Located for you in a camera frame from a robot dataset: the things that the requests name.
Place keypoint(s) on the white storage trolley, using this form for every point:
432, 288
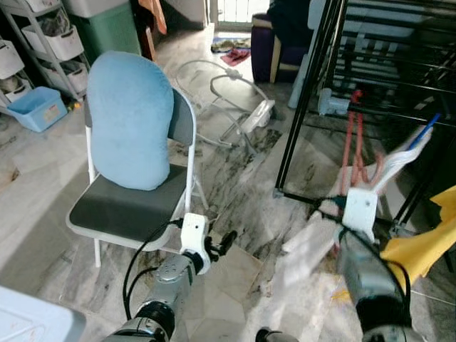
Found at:
60, 43
11, 60

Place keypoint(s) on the green bin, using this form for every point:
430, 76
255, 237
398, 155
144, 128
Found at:
107, 35

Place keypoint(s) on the silver robot right leg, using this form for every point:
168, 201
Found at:
274, 336

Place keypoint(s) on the grey white folding chair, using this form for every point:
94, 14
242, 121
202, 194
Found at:
121, 206

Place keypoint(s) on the peach hanging cloth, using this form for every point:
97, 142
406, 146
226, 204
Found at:
153, 16

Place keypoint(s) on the patterned floor mat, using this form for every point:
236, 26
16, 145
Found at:
229, 45

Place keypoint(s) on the light blue pillow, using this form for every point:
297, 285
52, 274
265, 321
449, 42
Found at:
128, 121

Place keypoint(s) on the black drying rack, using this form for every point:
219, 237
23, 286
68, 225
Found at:
293, 142

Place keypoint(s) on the purple armchair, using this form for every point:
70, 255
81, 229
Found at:
262, 50

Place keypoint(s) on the blue hanger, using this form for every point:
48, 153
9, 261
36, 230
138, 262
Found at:
427, 128

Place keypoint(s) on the white garment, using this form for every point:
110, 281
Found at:
402, 160

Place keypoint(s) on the red cloth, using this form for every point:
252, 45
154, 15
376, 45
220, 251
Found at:
235, 57

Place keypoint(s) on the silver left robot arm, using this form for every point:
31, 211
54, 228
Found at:
167, 281

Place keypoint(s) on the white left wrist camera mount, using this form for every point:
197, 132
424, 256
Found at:
194, 235

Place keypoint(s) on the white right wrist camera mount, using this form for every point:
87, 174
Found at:
360, 210

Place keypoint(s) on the blue plastic basket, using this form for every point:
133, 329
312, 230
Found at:
35, 110

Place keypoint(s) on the white baby bouncer frame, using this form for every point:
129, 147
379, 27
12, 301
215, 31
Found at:
260, 114

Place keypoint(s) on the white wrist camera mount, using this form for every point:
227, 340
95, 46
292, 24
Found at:
360, 210
194, 235

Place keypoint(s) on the yellow garment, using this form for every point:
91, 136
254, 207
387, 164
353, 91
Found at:
420, 249

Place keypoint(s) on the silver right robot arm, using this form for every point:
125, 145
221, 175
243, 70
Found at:
367, 278

